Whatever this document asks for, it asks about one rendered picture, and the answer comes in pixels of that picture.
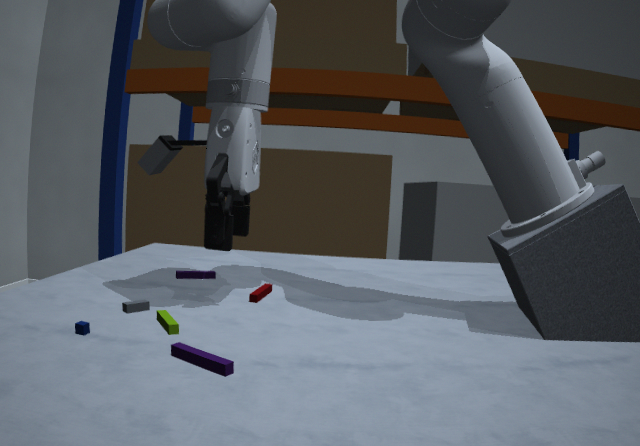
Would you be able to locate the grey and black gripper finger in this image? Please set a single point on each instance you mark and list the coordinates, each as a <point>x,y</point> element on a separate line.
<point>218,231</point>
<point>241,213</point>

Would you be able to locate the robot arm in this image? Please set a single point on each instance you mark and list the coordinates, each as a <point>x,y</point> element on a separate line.
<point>533,179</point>

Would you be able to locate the lime green rod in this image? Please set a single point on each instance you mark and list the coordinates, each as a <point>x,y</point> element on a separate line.
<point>167,322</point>

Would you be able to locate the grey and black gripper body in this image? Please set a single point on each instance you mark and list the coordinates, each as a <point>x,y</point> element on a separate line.
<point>241,141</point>

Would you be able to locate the small blue cube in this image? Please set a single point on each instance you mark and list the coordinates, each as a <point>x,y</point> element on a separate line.
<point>82,328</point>

